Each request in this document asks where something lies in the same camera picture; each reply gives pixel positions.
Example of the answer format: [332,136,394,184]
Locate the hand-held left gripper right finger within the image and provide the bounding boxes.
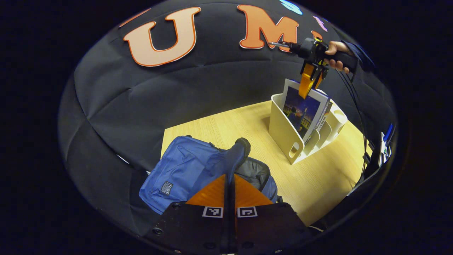
[230,174,314,254]

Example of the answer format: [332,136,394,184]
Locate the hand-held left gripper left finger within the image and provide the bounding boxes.
[150,174,230,254]

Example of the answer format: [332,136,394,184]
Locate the blue night-scene book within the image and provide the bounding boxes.
[282,79,331,144]

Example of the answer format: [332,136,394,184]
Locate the white portrait book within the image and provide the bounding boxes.
[314,100,333,138]

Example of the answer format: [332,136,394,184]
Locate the cream bookshelf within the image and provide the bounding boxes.
[268,93,348,165]

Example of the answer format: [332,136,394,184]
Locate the blue schoolbag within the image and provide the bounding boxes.
[139,136,280,215]

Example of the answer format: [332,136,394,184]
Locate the black backdrop cloth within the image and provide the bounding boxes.
[58,0,397,236]

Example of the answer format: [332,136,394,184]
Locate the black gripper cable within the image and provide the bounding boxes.
[336,69,372,185]

